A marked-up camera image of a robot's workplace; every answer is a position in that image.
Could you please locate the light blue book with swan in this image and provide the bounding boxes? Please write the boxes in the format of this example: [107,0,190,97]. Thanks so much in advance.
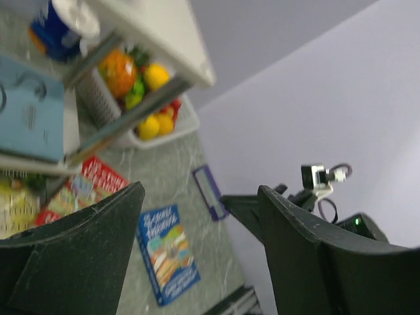
[1,54,64,162]

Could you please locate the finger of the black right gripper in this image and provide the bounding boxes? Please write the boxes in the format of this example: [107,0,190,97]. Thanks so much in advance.
[220,195,263,243]

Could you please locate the white plastic basket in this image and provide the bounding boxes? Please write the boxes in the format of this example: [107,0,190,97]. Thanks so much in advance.
[77,69,200,150]

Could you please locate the white two-tier shelf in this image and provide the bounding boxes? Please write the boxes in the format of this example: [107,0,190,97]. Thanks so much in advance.
[1,1,216,176]

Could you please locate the yellow lemon small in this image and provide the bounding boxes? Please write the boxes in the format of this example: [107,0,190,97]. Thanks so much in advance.
[156,113,175,136]

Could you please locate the purple box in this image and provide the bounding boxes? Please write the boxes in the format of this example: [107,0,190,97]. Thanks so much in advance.
[192,164,229,221]

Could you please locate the green lime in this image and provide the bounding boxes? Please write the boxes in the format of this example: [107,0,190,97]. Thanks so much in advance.
[125,79,145,110]

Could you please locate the blue 91-Storey Treehouse book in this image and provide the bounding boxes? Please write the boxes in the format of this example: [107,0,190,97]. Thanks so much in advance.
[136,204,201,306]

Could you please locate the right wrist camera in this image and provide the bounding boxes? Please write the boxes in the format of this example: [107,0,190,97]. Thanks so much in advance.
[301,163,352,200]

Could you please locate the yellow lemon top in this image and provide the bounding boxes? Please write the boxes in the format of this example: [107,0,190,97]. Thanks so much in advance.
[143,63,171,91]

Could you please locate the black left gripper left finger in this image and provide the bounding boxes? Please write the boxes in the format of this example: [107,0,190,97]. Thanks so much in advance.
[1,182,145,314]

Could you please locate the red strawberries pile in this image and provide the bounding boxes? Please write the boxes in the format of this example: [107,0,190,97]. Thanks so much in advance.
[160,98,182,123]

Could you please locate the Alice in Wonderland book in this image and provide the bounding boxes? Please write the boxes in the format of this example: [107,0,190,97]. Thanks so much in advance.
[1,170,47,240]

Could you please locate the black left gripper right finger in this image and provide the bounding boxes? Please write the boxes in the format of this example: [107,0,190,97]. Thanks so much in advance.
[257,186,419,314]

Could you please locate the yellow lemon front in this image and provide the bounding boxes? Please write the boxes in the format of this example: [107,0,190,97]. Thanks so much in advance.
[137,115,160,141]

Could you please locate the toy pineapple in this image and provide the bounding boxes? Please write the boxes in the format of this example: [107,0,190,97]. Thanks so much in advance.
[98,45,150,98]

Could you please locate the red 13-Storey Treehouse book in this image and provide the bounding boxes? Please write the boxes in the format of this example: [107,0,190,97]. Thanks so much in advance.
[34,156,129,226]

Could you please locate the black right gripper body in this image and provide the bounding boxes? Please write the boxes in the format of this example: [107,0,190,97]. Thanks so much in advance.
[286,189,318,213]

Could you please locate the blue white cylindrical can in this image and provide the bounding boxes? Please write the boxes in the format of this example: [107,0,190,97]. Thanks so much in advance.
[28,1,100,62]

